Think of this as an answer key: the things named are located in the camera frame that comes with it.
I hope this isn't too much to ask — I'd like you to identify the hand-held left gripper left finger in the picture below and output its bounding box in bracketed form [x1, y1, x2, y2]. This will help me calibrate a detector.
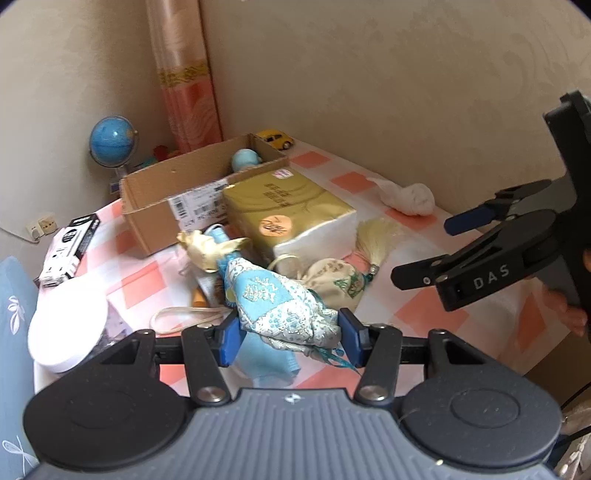
[99, 316, 242, 408]

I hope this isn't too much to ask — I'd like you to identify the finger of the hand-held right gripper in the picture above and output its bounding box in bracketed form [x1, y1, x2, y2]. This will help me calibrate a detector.
[444, 178, 573, 236]
[391, 210, 561, 313]

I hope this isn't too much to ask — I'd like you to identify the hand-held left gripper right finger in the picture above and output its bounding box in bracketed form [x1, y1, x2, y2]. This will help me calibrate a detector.
[338, 309, 492, 408]

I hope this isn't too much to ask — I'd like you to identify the light blue face mask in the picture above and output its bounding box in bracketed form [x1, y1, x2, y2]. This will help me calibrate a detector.
[240, 332, 300, 388]
[206, 224, 234, 247]

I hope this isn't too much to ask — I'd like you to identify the white cloth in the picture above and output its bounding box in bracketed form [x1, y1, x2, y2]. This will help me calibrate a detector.
[367, 176, 437, 217]

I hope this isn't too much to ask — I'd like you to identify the cream sachet with blond tassel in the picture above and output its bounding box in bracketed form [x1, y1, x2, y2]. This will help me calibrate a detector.
[268, 217, 407, 310]

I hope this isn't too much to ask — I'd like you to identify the blue patterned cloth pouch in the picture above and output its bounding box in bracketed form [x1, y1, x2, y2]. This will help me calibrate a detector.
[217, 256, 361, 370]

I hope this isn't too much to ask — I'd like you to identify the cream satin cloth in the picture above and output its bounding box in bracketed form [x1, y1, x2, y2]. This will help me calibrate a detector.
[177, 229, 250, 274]

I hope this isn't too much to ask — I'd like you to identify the brown cardboard box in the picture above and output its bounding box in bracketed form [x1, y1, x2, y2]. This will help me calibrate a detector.
[119, 133, 291, 257]

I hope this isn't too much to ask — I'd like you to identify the person's right hand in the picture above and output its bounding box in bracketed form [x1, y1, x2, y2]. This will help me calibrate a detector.
[541, 286, 591, 337]

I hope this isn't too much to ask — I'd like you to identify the pink checked tablecloth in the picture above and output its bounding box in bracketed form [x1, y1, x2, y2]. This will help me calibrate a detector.
[32, 138, 583, 402]

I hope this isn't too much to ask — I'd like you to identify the gold tissue pack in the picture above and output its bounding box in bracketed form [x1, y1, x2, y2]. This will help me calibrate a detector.
[222, 171, 358, 271]

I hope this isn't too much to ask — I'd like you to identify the white round container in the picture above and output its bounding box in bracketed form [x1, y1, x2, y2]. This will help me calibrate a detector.
[28, 295, 109, 374]

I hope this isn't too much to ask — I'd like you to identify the light blue plush toy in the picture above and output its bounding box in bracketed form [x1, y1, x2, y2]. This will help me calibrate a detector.
[231, 148, 264, 174]

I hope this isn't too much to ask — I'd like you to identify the black and white box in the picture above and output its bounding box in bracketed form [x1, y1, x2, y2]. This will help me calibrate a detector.
[37, 213, 101, 288]

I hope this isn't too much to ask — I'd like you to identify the yellow toy car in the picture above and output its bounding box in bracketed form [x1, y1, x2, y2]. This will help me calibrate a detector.
[255, 129, 294, 151]

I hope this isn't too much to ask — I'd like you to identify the blue bed sheet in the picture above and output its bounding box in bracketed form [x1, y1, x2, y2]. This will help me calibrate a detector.
[0, 256, 40, 480]

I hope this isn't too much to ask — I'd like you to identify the blue desk globe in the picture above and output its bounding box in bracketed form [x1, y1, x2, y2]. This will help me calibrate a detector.
[88, 115, 139, 178]

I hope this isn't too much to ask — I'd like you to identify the pink patterned curtain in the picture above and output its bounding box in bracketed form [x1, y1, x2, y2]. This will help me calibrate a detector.
[145, 0, 225, 155]

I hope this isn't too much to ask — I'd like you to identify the white cable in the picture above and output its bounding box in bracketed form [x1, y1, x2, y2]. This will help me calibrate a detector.
[0, 223, 32, 241]

